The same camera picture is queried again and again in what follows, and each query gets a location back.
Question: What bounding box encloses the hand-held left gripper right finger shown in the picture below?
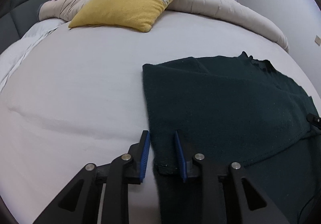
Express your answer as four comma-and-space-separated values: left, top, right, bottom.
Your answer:
174, 129, 291, 224

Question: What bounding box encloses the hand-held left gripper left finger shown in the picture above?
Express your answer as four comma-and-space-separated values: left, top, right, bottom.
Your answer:
33, 130, 151, 224

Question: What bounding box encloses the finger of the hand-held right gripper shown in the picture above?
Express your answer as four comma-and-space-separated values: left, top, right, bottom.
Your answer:
307, 113, 321, 130

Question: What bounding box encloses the dark green sweater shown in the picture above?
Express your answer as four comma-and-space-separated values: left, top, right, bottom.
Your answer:
142, 51, 321, 224

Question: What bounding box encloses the white sheeted bed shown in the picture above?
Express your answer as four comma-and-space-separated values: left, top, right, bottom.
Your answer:
0, 8, 314, 224

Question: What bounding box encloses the beige duvet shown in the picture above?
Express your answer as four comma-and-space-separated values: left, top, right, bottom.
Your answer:
38, 0, 290, 54

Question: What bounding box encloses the yellow pillow with patterned band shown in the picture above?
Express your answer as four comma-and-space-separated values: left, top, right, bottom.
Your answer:
68, 0, 190, 33

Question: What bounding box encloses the grey upholstered headboard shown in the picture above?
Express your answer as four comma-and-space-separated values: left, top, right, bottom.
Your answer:
0, 0, 73, 54

